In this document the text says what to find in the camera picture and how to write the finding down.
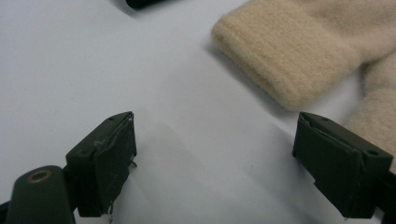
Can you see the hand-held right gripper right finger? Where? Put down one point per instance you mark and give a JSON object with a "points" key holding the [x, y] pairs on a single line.
{"points": [[339, 168]]}

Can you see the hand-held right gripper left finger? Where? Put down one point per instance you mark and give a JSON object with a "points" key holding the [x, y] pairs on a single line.
{"points": [[106, 161]]}

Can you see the beige fluffy glove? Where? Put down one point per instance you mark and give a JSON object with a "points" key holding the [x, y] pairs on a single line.
{"points": [[295, 53]]}

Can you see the black glove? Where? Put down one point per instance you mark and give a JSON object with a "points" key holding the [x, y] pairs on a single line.
{"points": [[140, 3]]}

